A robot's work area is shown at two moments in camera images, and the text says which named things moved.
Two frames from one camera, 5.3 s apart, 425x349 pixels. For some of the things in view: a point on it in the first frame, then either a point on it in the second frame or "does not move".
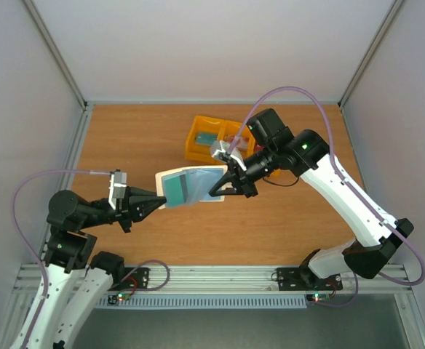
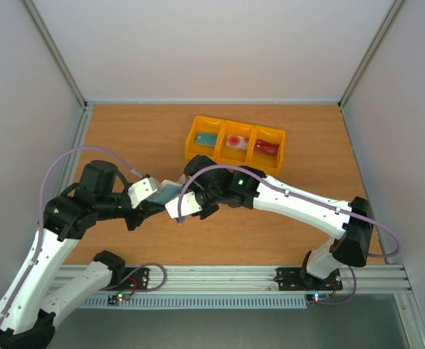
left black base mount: [134, 278] does not move
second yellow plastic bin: [228, 130] does not move
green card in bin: [205, 138] does not move
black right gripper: [243, 179] to [205, 204]
